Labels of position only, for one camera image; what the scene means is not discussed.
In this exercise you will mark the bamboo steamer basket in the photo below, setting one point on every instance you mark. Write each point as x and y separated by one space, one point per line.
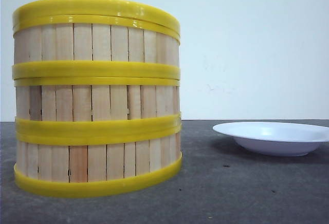
96 114
80 50
102 170

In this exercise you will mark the woven bamboo steamer lid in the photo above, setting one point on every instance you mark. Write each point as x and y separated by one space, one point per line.
112 12

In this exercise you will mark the white plate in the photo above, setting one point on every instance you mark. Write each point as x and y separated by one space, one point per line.
275 138

